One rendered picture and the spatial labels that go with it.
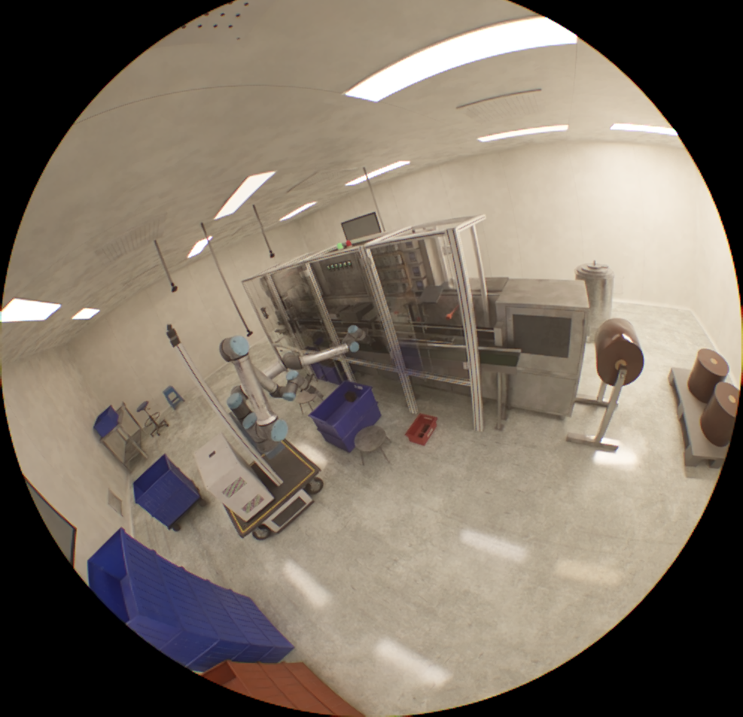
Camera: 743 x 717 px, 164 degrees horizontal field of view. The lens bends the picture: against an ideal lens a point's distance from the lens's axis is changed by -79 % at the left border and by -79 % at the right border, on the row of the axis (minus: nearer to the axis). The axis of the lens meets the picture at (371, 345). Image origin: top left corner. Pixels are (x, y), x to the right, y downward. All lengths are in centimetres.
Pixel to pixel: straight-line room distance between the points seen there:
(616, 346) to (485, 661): 216
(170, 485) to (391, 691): 265
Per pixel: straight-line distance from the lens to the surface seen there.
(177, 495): 322
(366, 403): 267
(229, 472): 201
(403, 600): 201
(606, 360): 210
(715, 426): 292
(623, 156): 500
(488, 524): 208
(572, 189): 481
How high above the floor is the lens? 196
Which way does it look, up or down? 27 degrees down
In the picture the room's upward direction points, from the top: 19 degrees counter-clockwise
